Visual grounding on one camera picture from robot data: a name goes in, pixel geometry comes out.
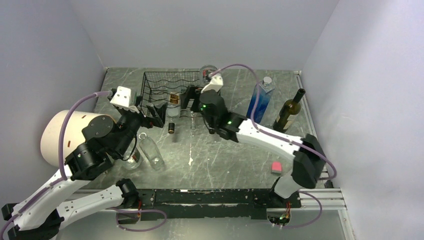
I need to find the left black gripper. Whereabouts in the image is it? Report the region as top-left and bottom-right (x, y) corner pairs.
(115, 95), (169, 156)

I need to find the clear bottle black cap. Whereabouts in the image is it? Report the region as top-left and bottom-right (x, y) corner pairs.
(166, 91), (181, 134)

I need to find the clear round labelled bottle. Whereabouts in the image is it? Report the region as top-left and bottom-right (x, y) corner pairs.
(199, 65), (218, 85)

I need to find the tall blue square bottle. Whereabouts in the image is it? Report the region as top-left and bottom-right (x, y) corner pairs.
(246, 76), (275, 124)

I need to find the clear slim bottle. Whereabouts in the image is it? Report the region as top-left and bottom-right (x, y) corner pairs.
(138, 132), (166, 171)
(190, 111), (197, 130)

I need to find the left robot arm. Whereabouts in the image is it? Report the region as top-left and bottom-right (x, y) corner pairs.
(0, 109), (163, 240)

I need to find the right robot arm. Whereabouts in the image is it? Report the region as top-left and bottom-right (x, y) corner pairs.
(180, 85), (326, 207)

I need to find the round clear bottle white cap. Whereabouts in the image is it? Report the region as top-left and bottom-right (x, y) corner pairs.
(121, 147), (143, 170)

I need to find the green wine bottle black neck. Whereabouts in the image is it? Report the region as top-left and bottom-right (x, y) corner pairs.
(272, 88), (306, 133)

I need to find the white orange cylinder drum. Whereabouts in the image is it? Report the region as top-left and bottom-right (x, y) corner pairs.
(40, 109), (110, 168)

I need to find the small pink block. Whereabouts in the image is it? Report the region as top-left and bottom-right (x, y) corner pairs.
(271, 161), (283, 175)

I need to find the black wire wine rack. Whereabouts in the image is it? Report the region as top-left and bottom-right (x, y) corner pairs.
(142, 71), (203, 118)

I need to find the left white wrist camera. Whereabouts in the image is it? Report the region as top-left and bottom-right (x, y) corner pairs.
(110, 86), (140, 114)

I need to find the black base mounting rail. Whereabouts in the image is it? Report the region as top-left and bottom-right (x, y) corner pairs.
(112, 180), (303, 222)

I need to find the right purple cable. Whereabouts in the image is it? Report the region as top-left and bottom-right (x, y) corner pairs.
(208, 63), (338, 229)

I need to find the purple cable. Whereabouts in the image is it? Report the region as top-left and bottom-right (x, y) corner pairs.
(208, 63), (338, 229)
(0, 91), (168, 240)

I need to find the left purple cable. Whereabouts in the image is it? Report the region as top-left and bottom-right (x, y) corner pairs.
(0, 91), (168, 240)

